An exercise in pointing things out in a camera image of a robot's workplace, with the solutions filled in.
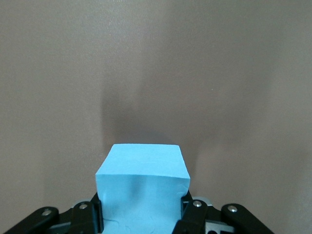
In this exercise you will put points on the blue foam cube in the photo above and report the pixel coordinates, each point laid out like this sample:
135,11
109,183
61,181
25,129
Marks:
142,185

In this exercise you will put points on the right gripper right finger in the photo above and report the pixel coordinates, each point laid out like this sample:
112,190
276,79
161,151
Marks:
219,223

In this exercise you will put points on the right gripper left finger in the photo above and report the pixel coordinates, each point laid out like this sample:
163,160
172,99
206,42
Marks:
61,221

